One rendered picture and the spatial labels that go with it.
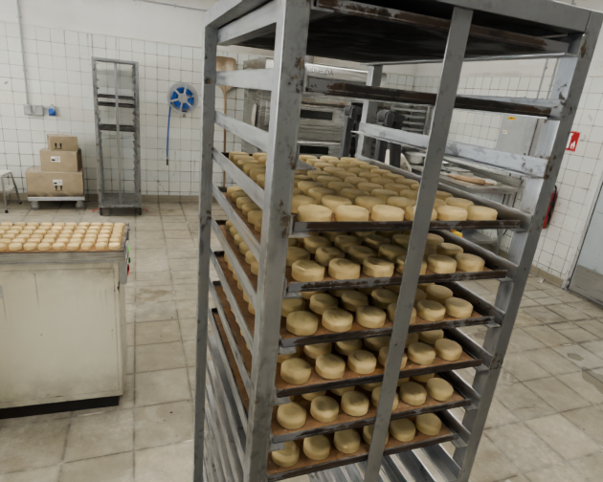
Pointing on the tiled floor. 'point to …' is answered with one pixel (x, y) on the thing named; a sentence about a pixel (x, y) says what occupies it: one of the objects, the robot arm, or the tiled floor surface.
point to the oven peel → (225, 89)
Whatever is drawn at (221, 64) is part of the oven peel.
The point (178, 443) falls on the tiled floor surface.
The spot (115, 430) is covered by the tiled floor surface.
